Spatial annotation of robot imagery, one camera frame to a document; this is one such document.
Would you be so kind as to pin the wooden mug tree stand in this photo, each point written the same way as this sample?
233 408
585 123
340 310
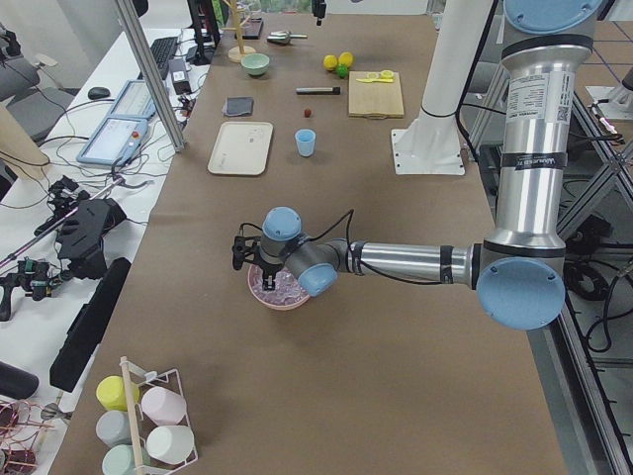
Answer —
239 17

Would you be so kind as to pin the aluminium frame post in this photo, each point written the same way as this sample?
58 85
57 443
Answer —
147 66

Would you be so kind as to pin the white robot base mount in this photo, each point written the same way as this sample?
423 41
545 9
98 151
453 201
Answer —
430 145

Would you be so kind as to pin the yellow cup in rack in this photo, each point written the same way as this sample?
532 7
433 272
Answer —
110 393

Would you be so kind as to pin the black computer mouse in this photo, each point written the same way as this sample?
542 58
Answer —
98 92

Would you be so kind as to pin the metal scoop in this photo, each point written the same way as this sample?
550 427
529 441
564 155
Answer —
283 38

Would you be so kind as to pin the teach pendant tablet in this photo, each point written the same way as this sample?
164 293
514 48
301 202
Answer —
117 139

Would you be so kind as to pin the green bowl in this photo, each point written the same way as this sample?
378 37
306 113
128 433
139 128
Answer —
255 64

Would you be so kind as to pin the pile of clear ice cubes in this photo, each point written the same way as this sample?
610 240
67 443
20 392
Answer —
287 289

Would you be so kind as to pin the lower whole yellow lemon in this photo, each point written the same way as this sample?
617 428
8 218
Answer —
330 62

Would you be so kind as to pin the upper lemon half slice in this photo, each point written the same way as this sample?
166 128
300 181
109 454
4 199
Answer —
387 74

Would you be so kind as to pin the white wire cup rack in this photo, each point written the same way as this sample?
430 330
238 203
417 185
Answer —
137 382

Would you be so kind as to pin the white cup in rack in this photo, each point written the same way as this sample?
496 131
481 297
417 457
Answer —
170 444

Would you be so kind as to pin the cream rabbit tray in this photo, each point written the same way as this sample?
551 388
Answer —
241 149

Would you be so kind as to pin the whole yellow lemon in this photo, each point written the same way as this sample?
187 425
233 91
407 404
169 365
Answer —
330 62
346 58

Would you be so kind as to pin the upper whole yellow lemon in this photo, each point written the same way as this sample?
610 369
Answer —
346 58

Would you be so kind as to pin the mint cup in rack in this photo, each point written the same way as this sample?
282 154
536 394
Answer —
119 460

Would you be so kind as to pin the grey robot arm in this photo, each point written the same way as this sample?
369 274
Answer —
517 269

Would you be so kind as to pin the black box device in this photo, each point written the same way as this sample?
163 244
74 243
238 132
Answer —
179 76

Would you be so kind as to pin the steel muddler black tip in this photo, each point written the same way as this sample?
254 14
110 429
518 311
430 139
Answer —
318 90

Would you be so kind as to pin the green lime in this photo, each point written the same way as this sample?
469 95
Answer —
342 71

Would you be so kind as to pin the wooden cutting board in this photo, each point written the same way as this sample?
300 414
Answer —
375 100

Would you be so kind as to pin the grey cup in rack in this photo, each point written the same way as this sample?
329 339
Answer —
113 428

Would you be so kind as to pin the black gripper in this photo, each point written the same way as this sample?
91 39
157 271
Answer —
267 270

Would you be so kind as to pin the pink bowl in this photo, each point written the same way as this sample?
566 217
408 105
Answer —
282 303

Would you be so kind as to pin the yellow plastic knife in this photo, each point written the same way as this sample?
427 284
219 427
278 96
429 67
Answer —
377 79

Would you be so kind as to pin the grey folded cloth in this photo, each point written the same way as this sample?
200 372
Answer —
238 106

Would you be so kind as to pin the pink cup in rack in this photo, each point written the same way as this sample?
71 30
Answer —
164 407

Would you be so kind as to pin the light blue cup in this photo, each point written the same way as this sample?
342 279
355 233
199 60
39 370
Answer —
305 142

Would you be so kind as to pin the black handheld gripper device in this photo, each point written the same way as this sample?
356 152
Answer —
81 235

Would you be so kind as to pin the black keyboard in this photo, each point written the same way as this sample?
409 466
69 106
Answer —
163 50

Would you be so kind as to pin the black long bar device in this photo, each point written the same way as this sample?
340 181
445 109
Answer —
88 328

